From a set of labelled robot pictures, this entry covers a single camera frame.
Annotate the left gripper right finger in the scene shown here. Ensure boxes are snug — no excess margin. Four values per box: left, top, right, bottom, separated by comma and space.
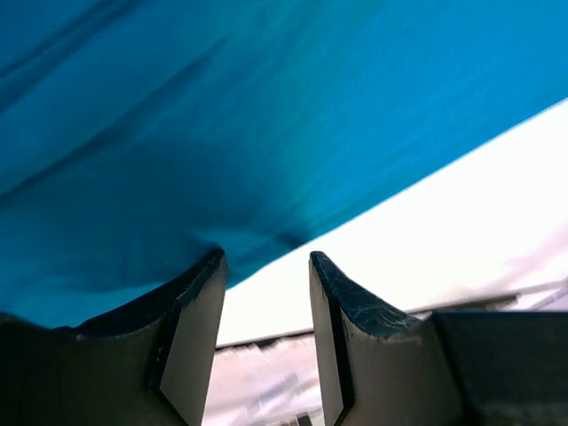
310, 251, 567, 425

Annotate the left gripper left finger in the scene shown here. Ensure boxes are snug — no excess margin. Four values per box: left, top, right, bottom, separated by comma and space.
1, 249, 227, 426

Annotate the blue t shirt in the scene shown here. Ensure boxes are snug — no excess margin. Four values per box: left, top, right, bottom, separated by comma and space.
1, 1, 567, 327

